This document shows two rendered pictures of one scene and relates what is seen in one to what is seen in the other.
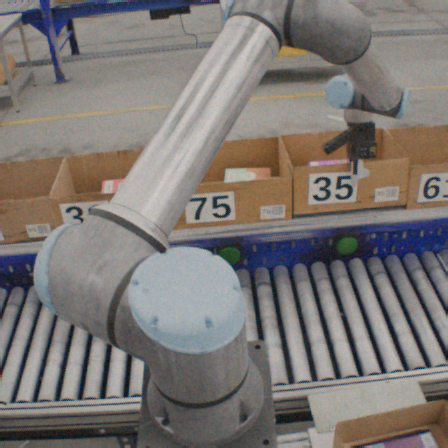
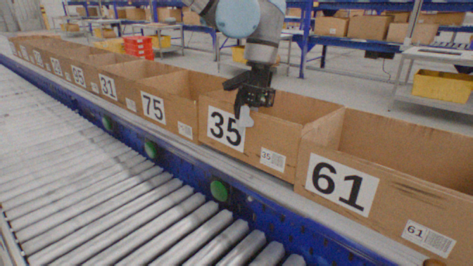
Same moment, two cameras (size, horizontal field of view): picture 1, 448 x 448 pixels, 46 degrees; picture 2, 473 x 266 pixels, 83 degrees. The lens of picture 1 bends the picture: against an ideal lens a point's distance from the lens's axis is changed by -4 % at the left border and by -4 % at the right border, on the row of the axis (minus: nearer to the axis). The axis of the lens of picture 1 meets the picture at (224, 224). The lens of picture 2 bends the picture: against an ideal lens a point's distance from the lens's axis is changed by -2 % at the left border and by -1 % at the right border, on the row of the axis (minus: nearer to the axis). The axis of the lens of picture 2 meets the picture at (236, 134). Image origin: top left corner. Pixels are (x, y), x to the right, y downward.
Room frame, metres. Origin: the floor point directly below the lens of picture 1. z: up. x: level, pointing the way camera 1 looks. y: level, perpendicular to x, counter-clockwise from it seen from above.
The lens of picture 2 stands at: (0.94, -0.90, 1.35)
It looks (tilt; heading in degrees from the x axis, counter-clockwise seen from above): 27 degrees down; 42
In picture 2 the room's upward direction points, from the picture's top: straight up
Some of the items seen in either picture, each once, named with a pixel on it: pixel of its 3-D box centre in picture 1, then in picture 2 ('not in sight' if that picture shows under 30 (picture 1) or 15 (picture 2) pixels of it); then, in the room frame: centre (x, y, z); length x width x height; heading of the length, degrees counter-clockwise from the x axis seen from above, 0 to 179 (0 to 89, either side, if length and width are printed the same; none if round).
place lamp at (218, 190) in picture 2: (347, 246); (217, 191); (1.41, -0.40, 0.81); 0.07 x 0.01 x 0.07; 90
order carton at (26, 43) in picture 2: not in sight; (46, 51); (1.61, 1.93, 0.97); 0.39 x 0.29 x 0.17; 90
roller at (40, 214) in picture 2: not in sight; (93, 191); (1.17, 0.02, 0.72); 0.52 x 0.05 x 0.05; 0
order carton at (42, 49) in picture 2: not in sight; (62, 56); (1.62, 1.54, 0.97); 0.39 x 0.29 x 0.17; 90
